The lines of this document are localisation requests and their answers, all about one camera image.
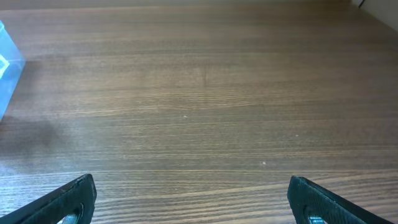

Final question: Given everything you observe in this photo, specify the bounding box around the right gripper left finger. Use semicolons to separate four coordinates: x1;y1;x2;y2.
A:
1;174;97;224

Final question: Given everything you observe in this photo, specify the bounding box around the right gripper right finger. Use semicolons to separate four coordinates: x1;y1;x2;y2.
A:
287;176;392;224

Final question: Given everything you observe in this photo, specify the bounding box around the clear plastic container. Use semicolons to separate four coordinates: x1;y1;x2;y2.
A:
0;22;25;119

